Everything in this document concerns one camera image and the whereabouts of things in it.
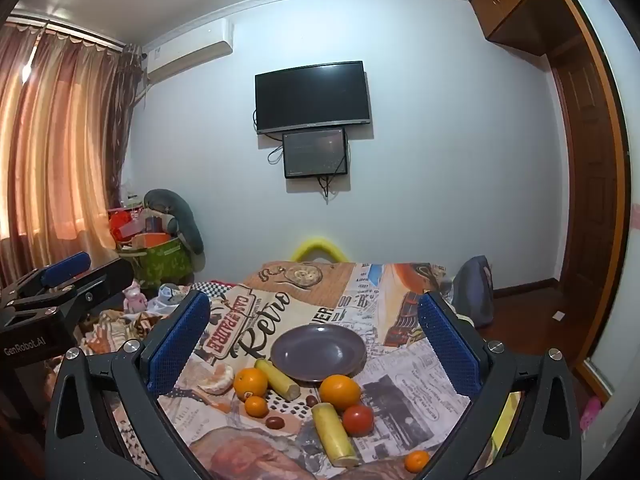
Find large orange with sticker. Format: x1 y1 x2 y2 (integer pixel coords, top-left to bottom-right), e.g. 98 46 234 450
233 367 270 402

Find small mandarin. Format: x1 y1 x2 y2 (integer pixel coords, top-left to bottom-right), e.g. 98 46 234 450
404 450 432 474
244 395 270 419

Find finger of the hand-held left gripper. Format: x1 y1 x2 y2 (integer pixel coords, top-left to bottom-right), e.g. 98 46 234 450
0 251 93 309
0 258 136 334

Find grey backpack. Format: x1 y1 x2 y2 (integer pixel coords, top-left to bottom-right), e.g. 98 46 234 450
452 255 496 331

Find banana half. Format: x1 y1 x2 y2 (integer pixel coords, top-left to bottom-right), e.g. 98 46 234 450
254 358 301 401

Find brown patterned blanket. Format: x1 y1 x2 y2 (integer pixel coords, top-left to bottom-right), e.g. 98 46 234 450
75 305 171 361

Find purple round plate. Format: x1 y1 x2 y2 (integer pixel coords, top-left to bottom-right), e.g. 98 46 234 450
270 323 368 386

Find large plain orange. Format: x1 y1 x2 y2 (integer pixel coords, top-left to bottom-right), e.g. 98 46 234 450
319 374 362 413

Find orange box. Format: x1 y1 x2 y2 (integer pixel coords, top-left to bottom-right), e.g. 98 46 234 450
132 232 171 249

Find black white checkered cloth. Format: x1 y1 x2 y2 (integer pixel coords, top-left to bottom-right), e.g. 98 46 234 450
187 280 241 296

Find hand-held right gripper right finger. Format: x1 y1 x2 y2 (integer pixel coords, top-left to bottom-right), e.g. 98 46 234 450
417 290 586 480

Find black wall television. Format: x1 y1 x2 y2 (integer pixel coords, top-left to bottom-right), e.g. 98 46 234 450
255 61 372 135

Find pink toy figure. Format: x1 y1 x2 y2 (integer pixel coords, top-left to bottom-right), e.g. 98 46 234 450
122 282 149 313

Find red box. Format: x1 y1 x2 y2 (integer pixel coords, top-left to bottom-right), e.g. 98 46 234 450
109 207 146 243

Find pink slipper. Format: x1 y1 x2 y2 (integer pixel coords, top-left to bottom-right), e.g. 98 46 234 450
580 395 602 433

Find grey plush toy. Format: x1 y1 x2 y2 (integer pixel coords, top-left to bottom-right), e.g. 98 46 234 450
144 189 206 257

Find small black wall monitor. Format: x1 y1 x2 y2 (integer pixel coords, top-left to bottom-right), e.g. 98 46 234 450
282 127 348 179

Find orange sheer curtain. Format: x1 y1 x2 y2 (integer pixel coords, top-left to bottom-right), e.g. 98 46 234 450
0 15 123 283

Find printed retro tablecloth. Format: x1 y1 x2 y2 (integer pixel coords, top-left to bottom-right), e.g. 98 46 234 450
107 260 523 480

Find red tomato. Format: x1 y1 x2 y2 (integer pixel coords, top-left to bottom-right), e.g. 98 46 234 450
342 403 375 437

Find white air conditioner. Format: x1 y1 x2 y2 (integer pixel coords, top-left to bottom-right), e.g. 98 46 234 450
145 17 235 83

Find yellow cut banana piece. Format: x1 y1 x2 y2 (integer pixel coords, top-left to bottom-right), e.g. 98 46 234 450
311 402 360 467

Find brown wooden door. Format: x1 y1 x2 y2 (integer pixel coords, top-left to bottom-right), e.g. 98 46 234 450
550 45 628 321

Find yellow curved cushion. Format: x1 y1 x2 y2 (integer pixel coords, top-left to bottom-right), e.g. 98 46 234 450
291 237 353 264

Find wooden overhead cabinet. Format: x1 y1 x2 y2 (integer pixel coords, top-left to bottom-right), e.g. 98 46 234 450
470 0 568 57

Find green patterned bag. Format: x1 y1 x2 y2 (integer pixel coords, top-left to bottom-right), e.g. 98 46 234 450
132 237 196 283

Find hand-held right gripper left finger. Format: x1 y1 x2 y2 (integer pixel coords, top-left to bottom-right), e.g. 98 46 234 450
45 290 213 480

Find brown patterned curtain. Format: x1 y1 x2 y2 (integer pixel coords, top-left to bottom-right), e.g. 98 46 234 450
112 44 147 211

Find white blue cloth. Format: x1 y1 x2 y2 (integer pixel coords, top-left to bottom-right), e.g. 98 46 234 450
150 284 184 311

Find peeled pomelo segment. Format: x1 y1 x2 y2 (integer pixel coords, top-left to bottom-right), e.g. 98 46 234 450
196 363 236 397

